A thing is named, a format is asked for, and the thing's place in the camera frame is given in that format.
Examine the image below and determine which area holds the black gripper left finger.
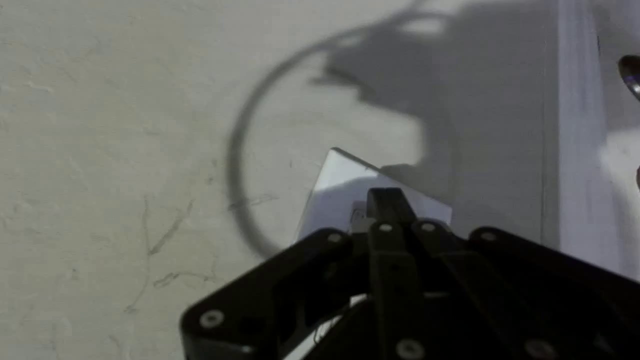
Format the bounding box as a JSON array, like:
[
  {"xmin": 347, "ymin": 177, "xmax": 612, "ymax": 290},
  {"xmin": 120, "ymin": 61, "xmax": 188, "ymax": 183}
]
[{"xmin": 179, "ymin": 188, "xmax": 404, "ymax": 360}]

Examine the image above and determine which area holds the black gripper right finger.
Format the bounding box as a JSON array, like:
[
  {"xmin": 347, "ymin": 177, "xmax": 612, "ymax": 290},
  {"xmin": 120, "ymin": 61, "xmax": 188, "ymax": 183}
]
[{"xmin": 392, "ymin": 188, "xmax": 640, "ymax": 360}]

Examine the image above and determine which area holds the white wall light switch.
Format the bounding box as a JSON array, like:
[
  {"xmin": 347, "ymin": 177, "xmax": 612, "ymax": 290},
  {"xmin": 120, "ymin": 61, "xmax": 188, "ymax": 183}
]
[{"xmin": 297, "ymin": 147, "xmax": 457, "ymax": 244}]

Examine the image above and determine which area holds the white panel door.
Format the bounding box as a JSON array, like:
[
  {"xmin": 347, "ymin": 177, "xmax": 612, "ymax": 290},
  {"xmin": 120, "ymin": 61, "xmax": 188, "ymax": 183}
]
[{"xmin": 592, "ymin": 0, "xmax": 640, "ymax": 283}]

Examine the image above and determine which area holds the white door frame trim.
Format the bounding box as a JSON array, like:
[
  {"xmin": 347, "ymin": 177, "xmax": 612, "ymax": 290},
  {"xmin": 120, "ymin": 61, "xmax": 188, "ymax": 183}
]
[{"xmin": 541, "ymin": 0, "xmax": 627, "ymax": 269}]

